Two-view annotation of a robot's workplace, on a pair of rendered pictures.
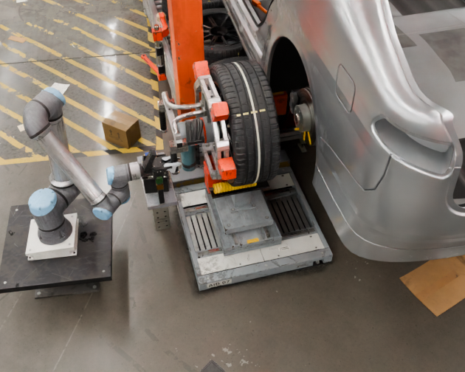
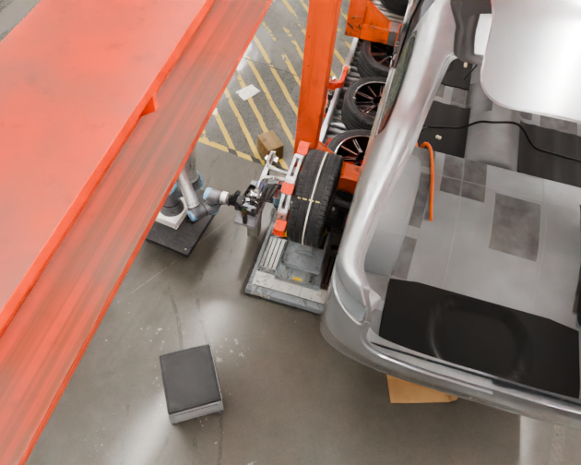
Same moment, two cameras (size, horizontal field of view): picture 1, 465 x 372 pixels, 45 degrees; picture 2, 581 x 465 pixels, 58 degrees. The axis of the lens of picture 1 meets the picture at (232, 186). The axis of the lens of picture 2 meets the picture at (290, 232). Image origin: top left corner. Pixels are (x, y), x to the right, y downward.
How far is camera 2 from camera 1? 131 cm
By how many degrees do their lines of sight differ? 19
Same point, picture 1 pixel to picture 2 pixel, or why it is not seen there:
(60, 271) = (160, 234)
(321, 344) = (298, 373)
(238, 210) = (301, 253)
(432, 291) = (402, 384)
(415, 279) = not seen: hidden behind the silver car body
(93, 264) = (182, 241)
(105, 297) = (186, 264)
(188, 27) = (309, 113)
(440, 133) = (358, 296)
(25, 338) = not seen: hidden behind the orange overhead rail
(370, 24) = (371, 195)
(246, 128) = (300, 208)
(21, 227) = not seen: hidden behind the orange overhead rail
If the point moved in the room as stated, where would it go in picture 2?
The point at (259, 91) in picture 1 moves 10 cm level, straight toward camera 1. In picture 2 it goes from (322, 187) to (314, 197)
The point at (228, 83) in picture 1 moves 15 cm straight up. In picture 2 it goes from (305, 171) to (307, 155)
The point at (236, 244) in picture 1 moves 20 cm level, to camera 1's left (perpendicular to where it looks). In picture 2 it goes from (284, 275) to (263, 263)
